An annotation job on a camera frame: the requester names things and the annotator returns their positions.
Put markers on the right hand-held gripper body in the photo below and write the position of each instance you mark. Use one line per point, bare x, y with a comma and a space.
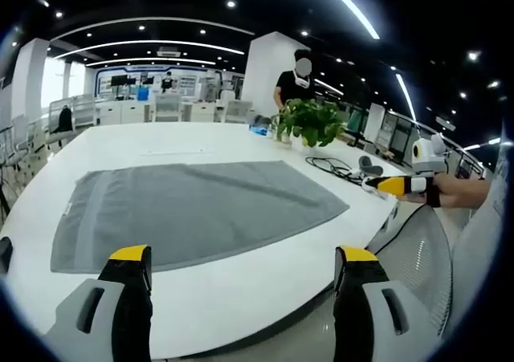
426, 159

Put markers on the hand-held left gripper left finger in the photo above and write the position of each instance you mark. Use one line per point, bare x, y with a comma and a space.
100, 310

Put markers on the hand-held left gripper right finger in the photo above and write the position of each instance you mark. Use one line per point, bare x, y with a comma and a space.
373, 310

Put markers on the grey towel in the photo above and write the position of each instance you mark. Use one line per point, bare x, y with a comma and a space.
192, 209

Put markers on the grey headset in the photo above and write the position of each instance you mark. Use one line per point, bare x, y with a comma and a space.
367, 165

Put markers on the white mesh chair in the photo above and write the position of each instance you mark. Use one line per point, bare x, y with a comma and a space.
417, 253

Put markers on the person's light clothing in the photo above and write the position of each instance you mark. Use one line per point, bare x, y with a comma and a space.
482, 233

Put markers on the green potted plant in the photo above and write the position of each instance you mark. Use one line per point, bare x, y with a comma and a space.
311, 123

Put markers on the black object at table edge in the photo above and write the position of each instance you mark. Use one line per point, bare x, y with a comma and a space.
5, 253

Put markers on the white table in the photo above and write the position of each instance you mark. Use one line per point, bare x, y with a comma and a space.
225, 298

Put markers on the blue packet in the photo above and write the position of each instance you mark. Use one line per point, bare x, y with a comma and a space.
259, 129

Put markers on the white pillar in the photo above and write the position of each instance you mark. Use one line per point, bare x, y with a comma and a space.
28, 81
267, 73

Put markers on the black jacket on chair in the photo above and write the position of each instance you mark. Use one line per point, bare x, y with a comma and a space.
62, 121

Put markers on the blue box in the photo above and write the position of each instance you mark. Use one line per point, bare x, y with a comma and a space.
143, 94

